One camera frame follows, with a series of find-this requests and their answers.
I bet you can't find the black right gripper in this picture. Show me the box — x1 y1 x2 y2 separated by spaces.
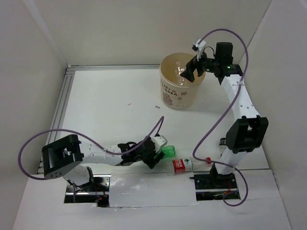
181 47 220 82

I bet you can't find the green plastic bottle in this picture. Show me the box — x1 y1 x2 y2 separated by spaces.
154 145 176 159

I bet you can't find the clear bottle large red label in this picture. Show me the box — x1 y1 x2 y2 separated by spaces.
165 157 213 175

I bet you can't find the small bottle black label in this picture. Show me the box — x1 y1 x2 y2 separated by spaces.
219 138 227 155

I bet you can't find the clear bottle unlabelled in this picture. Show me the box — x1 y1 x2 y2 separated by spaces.
174 61 191 86

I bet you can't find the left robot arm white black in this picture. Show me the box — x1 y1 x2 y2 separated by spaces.
42 134 167 191

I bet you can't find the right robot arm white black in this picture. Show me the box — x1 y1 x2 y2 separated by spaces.
180 41 269 188

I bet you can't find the beige cartoon bin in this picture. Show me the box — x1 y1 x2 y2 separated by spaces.
160 53 205 110

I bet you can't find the silver tape sheet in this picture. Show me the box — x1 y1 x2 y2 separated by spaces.
109 171 198 208

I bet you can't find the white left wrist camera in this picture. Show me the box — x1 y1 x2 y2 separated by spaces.
152 136 167 151

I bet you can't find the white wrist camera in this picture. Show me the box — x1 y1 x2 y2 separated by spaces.
192 39 206 61
152 136 167 151

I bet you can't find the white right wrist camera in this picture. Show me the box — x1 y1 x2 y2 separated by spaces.
192 39 206 61

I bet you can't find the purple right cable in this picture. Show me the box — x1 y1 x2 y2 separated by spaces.
191 28 249 207

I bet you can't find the aluminium frame rail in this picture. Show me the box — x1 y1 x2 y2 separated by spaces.
38 63 238 168

